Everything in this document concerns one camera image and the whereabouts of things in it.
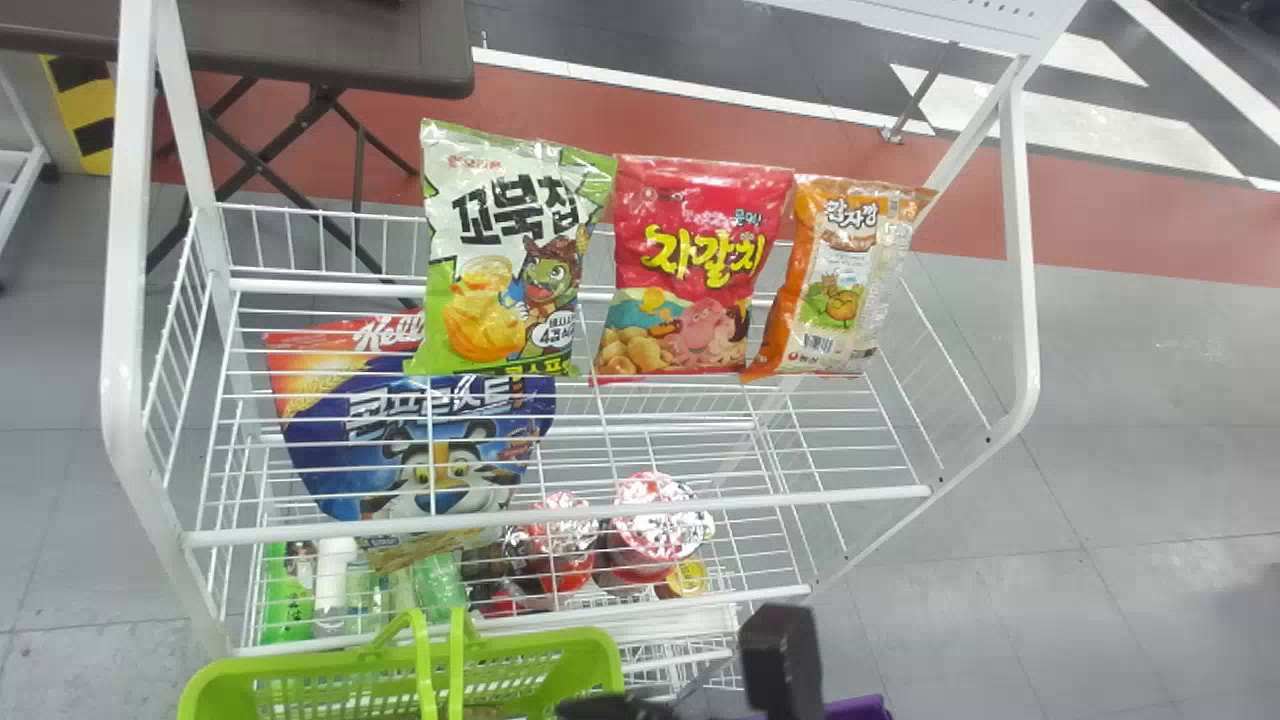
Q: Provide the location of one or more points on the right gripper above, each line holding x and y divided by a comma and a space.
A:
615, 709

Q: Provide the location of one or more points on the green basket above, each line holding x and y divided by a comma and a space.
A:
520, 675

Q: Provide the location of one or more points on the yellow can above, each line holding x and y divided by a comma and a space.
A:
689, 578

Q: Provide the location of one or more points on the red noodle cup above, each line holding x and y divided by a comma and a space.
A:
560, 545
655, 525

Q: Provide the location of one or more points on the purple crate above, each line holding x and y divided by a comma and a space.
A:
858, 709

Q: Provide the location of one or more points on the white bottle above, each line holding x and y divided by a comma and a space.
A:
333, 580

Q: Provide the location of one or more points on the blue cereal bag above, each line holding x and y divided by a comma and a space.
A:
400, 440

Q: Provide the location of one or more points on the red snack packet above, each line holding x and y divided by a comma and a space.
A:
690, 260

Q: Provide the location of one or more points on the green snack packet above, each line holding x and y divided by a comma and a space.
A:
500, 240

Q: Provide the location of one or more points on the orange snack packet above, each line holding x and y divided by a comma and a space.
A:
845, 280

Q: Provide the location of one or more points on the dark side table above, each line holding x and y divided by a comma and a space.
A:
300, 40

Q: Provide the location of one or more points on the yellow black striped post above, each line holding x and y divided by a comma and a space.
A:
85, 115

